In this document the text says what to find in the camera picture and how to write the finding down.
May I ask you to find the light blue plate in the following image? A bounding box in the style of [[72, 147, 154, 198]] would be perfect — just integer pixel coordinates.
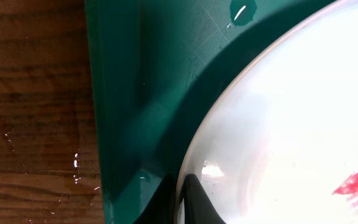
[[177, 1, 358, 223]]

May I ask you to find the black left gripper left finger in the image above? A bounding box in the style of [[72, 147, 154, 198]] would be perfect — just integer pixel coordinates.
[[134, 175, 178, 224]]

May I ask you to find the teal plastic tray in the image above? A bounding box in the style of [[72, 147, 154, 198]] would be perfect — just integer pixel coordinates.
[[85, 0, 329, 223]]

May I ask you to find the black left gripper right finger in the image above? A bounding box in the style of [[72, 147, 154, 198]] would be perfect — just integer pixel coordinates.
[[180, 174, 226, 224]]

